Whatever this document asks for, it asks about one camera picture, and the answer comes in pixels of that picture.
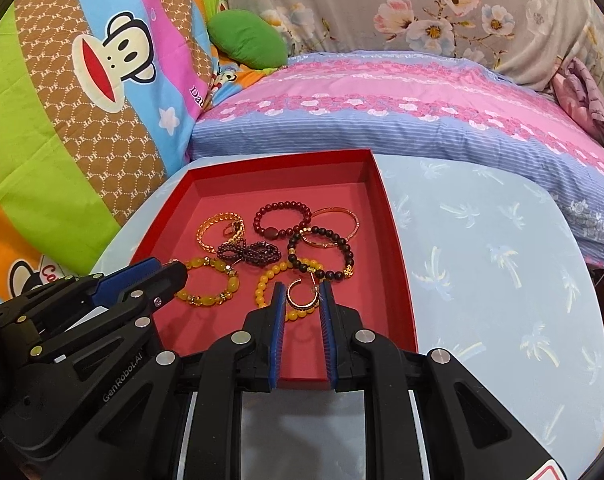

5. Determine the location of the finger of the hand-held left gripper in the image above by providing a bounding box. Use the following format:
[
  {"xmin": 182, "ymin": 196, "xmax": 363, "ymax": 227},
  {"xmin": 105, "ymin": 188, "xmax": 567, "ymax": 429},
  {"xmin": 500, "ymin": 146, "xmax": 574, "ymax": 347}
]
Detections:
[
  {"xmin": 0, "ymin": 258, "xmax": 161, "ymax": 333},
  {"xmin": 29, "ymin": 262, "xmax": 189, "ymax": 386}
]

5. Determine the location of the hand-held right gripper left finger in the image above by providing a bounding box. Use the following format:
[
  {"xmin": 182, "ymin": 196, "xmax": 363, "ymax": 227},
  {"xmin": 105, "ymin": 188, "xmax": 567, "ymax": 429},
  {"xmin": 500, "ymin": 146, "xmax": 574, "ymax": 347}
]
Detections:
[{"xmin": 82, "ymin": 282, "xmax": 287, "ymax": 480}]

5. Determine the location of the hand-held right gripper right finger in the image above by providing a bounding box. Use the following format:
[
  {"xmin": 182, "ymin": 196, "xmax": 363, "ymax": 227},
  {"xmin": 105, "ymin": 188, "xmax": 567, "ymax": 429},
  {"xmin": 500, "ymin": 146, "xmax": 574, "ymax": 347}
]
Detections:
[{"xmin": 318, "ymin": 282, "xmax": 552, "ymax": 480}]

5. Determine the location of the chunky yellow bead bracelet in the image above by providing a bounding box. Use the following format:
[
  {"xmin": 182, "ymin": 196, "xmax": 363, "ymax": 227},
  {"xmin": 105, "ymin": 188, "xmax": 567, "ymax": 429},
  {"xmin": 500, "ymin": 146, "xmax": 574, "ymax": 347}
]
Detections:
[{"xmin": 169, "ymin": 256, "xmax": 243, "ymax": 309}]

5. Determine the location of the gold hoop earring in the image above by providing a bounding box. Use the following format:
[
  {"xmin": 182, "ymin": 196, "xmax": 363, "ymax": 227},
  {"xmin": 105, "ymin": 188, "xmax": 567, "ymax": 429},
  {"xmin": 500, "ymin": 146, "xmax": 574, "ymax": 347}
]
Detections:
[{"xmin": 287, "ymin": 280, "xmax": 323, "ymax": 310}]

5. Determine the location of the round yellow bead bracelet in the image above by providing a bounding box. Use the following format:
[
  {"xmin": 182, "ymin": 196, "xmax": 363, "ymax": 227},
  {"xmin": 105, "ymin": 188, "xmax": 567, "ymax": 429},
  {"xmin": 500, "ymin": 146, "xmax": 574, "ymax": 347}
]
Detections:
[{"xmin": 256, "ymin": 258, "xmax": 323, "ymax": 322}]

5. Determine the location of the dark brown bead bracelet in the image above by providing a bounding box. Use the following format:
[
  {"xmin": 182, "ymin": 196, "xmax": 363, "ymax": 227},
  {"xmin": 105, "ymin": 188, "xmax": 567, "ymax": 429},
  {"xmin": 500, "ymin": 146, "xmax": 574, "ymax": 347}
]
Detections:
[{"xmin": 287, "ymin": 227, "xmax": 355, "ymax": 284}]

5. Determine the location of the purple garnet bead bracelet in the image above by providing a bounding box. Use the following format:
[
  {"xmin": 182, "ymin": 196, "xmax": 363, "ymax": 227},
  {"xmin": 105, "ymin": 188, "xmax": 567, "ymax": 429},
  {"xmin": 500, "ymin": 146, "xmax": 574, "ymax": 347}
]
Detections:
[{"xmin": 217, "ymin": 241, "xmax": 277, "ymax": 266}]

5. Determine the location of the red cardboard box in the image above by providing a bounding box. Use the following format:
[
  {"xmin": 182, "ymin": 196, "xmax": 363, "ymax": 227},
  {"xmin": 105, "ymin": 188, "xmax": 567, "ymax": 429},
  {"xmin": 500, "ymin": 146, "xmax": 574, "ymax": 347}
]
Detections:
[{"xmin": 129, "ymin": 148, "xmax": 421, "ymax": 387}]

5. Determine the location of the dark red bead bracelet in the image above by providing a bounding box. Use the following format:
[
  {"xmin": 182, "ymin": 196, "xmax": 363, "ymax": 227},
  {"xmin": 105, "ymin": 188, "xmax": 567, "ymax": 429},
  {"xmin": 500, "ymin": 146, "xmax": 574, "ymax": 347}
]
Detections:
[{"xmin": 253, "ymin": 201, "xmax": 313, "ymax": 240}]

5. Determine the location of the thin rose gold bangle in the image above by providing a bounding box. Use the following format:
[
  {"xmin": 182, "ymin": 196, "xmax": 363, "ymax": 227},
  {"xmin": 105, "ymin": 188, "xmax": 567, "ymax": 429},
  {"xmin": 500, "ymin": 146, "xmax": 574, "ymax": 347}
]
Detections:
[{"xmin": 300, "ymin": 207, "xmax": 359, "ymax": 249}]

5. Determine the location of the cartoon monkey printed blanket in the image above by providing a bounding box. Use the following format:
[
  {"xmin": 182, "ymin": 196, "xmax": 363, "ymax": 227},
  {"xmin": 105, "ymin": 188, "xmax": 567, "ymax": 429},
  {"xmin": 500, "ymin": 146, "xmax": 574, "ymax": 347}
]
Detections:
[{"xmin": 0, "ymin": 0, "xmax": 243, "ymax": 306}]

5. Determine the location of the pink blue striped pillow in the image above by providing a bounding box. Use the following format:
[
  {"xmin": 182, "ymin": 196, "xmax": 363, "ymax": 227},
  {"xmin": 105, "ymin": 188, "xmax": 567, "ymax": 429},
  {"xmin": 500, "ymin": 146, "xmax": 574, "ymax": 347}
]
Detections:
[{"xmin": 188, "ymin": 50, "xmax": 604, "ymax": 269}]

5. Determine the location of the green pillow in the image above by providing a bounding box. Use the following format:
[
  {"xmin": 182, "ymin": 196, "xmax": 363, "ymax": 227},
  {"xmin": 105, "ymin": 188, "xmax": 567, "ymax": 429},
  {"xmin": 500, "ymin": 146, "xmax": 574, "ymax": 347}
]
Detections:
[{"xmin": 207, "ymin": 8, "xmax": 289, "ymax": 70}]

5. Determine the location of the grey floral pillow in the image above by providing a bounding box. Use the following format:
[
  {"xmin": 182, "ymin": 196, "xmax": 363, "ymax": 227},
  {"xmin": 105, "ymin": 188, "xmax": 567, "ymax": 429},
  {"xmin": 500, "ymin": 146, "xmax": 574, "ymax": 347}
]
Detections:
[{"xmin": 219, "ymin": 0, "xmax": 604, "ymax": 111}]

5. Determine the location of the gold chain bangle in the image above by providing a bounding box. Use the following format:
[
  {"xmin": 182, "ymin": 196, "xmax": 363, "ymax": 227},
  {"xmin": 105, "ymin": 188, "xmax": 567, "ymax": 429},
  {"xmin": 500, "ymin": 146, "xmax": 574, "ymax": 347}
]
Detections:
[{"xmin": 197, "ymin": 212, "xmax": 247, "ymax": 256}]

